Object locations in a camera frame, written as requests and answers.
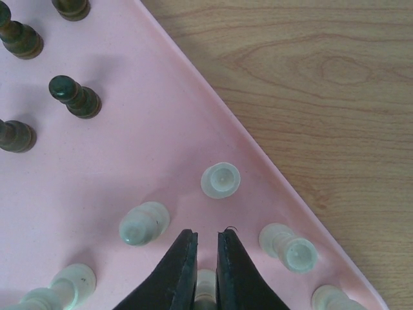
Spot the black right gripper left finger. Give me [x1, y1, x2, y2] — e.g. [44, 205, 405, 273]
[115, 229, 198, 310]

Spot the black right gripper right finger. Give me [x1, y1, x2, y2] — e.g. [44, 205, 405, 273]
[216, 229, 288, 310]

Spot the white chess pawn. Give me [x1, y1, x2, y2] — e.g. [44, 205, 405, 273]
[201, 162, 241, 200]
[194, 269, 217, 310]

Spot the white chess piece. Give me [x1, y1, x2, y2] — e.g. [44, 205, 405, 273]
[119, 201, 170, 246]

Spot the dark chess pawn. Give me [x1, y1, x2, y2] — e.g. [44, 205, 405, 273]
[48, 75, 102, 119]

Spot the dark chess piece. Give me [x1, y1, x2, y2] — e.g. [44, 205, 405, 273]
[1, 1, 44, 59]

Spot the pink plastic tray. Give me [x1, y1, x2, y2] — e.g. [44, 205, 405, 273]
[1, 1, 386, 309]

